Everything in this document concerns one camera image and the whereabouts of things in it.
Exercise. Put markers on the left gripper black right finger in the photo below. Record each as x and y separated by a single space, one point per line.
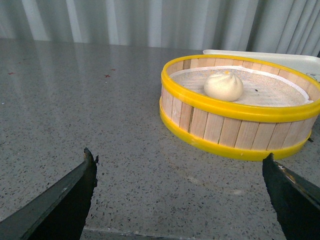
295 200

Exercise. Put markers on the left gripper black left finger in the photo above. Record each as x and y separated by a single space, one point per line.
60 212

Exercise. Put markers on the white steamed bun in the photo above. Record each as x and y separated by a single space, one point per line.
225 86

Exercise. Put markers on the white rectangular serving tray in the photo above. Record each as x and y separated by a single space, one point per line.
309 65

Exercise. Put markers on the yellow-rimmed bamboo steamer basket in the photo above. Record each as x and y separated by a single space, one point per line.
235 130

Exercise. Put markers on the white mesh steamer liner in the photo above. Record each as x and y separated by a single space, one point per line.
259 88

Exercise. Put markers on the grey curtain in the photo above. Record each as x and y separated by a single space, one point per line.
268 26

